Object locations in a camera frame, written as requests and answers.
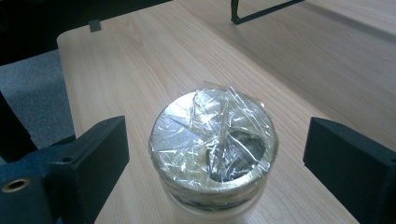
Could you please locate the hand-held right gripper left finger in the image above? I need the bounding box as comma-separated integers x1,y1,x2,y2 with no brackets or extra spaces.
46,115,130,224

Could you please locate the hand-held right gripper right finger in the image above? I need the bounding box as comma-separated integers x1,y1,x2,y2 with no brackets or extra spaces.
303,117,396,224

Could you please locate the glass jar with yellow grains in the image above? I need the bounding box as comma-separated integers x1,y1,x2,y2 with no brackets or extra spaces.
148,81,280,224

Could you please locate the black metal shelf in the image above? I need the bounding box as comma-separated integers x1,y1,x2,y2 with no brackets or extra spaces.
231,0,305,26

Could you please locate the grey tape piece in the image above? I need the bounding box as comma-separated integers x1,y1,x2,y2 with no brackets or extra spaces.
88,19,103,33

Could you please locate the black curtain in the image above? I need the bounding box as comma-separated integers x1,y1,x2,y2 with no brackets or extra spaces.
0,0,172,66

